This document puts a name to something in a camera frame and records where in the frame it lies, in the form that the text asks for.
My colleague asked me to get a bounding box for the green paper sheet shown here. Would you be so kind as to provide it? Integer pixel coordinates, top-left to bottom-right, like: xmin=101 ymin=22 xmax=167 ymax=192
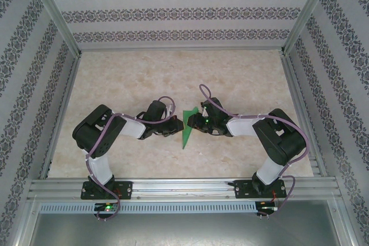
xmin=180 ymin=107 xmax=202 ymax=149

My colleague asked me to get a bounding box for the grey sheet metal tray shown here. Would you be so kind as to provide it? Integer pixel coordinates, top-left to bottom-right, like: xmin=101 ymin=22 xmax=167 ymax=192
xmin=17 ymin=199 xmax=357 ymax=246

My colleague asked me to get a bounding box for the controller board with green light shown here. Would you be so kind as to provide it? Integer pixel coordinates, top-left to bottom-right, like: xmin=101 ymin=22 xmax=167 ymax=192
xmin=257 ymin=200 xmax=281 ymax=211
xmin=93 ymin=202 xmax=119 ymax=213

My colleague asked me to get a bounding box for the aluminium mounting rail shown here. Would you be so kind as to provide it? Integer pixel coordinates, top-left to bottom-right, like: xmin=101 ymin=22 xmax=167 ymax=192
xmin=27 ymin=178 xmax=340 ymax=200

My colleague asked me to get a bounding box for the aluminium wall base bar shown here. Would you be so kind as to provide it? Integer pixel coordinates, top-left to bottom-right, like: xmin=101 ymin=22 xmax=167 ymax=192
xmin=77 ymin=44 xmax=286 ymax=52

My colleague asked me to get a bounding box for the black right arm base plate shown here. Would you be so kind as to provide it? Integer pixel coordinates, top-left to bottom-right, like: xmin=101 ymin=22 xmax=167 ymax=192
xmin=235 ymin=179 xmax=286 ymax=200

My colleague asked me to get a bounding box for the slotted grey cable duct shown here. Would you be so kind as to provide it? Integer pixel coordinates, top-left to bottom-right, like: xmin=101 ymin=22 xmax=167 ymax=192
xmin=39 ymin=201 xmax=257 ymax=214

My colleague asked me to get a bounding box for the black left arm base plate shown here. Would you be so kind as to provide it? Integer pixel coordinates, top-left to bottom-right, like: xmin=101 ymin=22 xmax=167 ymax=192
xmin=80 ymin=180 xmax=133 ymax=200

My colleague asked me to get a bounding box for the aluminium side rail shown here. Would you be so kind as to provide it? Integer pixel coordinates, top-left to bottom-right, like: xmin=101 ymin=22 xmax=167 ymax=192
xmin=281 ymin=54 xmax=328 ymax=177
xmin=39 ymin=54 xmax=83 ymax=179

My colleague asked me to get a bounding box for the aluminium frame post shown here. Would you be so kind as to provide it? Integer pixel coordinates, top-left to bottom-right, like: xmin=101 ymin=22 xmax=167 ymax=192
xmin=24 ymin=0 xmax=83 ymax=56
xmin=281 ymin=0 xmax=338 ymax=56

